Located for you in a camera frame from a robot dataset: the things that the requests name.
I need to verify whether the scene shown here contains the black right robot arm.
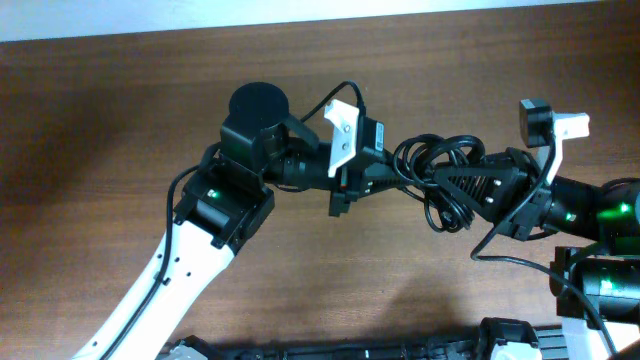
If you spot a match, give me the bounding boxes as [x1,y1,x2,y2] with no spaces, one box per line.
[428,148,639,353]

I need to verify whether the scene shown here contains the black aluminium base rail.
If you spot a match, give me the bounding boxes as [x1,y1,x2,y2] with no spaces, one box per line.
[157,318,569,360]

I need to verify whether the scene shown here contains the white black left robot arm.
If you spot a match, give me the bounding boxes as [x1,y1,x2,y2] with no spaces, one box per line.
[77,82,405,359]

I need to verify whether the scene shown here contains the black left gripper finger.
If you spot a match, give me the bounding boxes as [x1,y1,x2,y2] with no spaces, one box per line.
[357,147,393,168]
[359,164,412,198]

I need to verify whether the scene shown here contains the black usb cables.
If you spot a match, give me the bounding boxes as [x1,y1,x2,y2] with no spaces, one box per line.
[392,133,487,234]

